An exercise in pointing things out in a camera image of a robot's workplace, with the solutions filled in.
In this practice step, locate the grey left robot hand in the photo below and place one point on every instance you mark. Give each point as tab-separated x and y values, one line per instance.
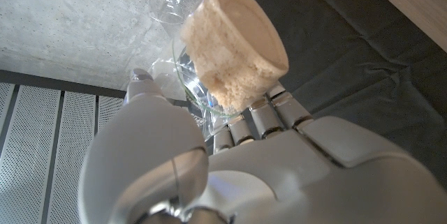
279	175

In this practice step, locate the clear plastic container cup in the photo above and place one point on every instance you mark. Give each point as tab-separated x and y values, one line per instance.
234	46

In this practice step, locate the black cloth backdrop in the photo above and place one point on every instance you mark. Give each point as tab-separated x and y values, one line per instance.
349	60

